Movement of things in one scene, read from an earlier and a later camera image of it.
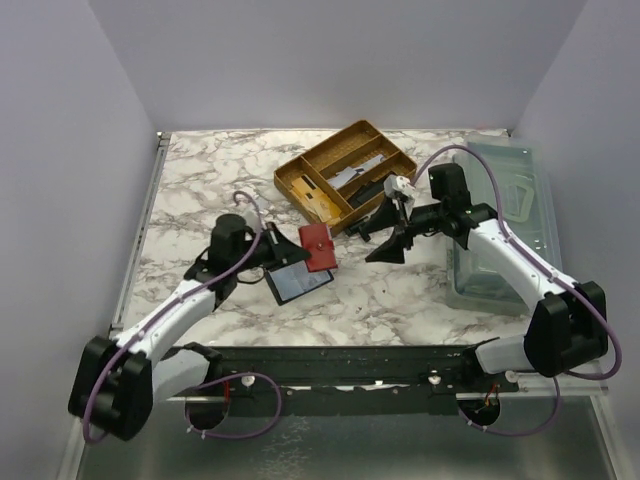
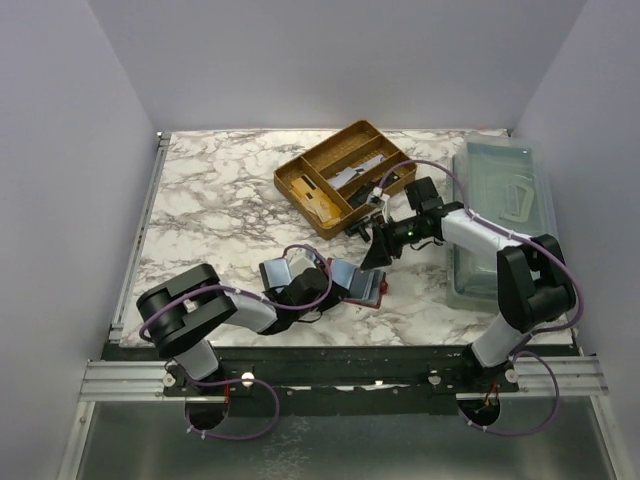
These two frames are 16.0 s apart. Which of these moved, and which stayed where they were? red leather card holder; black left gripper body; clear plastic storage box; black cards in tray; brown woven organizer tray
Moved: black left gripper body; red leather card holder
Stayed: brown woven organizer tray; black cards in tray; clear plastic storage box
